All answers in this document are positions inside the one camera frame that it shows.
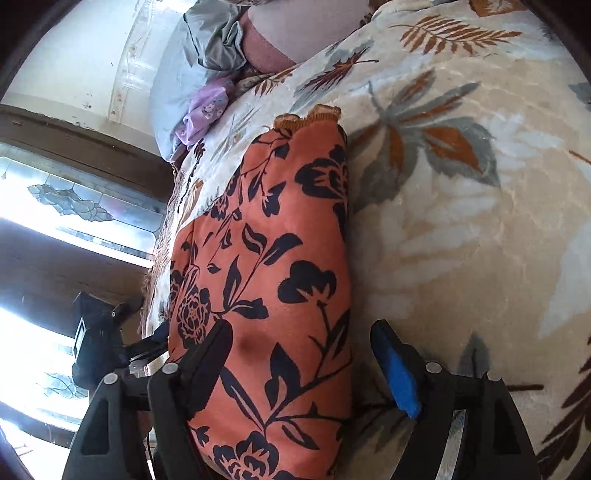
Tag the pink bed sheet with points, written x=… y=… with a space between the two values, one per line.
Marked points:
x=286 y=32

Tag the orange black floral pants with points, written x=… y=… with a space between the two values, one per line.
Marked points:
x=286 y=221

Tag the purple printed cloth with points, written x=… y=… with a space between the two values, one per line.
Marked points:
x=203 y=110

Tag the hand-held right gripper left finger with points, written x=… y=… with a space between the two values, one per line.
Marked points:
x=207 y=364

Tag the grey-blue pillow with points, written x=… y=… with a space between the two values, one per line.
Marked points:
x=175 y=92

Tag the stained glass window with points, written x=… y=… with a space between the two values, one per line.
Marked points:
x=83 y=203

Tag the cream leaf print blanket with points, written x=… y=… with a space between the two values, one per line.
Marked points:
x=461 y=207

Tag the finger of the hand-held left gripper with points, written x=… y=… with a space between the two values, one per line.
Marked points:
x=150 y=346

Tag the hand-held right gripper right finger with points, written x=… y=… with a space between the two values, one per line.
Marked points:
x=399 y=374

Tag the brown wooden window frame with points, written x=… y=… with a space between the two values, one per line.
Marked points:
x=69 y=134

